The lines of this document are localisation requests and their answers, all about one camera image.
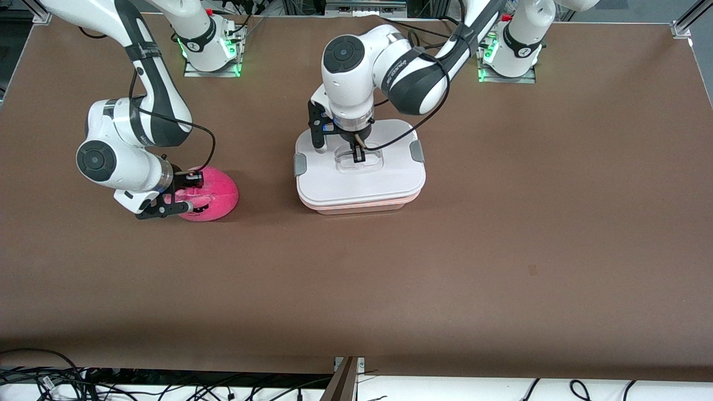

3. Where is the pink plastic storage box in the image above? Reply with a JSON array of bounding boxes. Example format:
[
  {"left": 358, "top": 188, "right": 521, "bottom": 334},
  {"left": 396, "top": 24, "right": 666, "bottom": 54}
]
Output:
[{"left": 301, "top": 195, "right": 419, "bottom": 216}]

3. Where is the metal background device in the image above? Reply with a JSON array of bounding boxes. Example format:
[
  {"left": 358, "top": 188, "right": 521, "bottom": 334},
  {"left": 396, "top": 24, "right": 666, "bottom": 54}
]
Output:
[{"left": 326, "top": 0, "right": 407, "bottom": 16}]

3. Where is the pink round plush toy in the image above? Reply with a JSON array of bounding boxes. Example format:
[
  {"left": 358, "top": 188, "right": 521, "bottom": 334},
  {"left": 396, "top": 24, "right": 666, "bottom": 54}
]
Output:
[{"left": 174, "top": 166, "right": 240, "bottom": 222}]

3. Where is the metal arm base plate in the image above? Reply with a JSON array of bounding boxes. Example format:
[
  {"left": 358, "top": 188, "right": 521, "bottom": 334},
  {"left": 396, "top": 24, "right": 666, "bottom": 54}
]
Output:
[
  {"left": 478, "top": 33, "right": 537, "bottom": 84},
  {"left": 184, "top": 25, "right": 244, "bottom": 79}
]

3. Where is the white box lid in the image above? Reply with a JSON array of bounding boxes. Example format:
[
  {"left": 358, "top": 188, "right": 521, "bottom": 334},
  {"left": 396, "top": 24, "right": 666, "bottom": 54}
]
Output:
[{"left": 294, "top": 119, "right": 427, "bottom": 211}]

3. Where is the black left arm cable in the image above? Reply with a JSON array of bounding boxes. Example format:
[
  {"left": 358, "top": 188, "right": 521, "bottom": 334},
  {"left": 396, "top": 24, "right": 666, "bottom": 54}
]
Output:
[{"left": 365, "top": 0, "right": 502, "bottom": 151}]

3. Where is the black looped floor cable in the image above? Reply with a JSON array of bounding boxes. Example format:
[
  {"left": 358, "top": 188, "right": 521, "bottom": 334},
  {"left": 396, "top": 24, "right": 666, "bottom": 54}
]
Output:
[{"left": 0, "top": 349, "right": 85, "bottom": 401}]

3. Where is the black cable on table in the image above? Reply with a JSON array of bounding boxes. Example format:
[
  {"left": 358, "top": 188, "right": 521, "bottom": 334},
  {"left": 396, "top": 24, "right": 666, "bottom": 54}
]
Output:
[{"left": 380, "top": 16, "right": 463, "bottom": 45}]

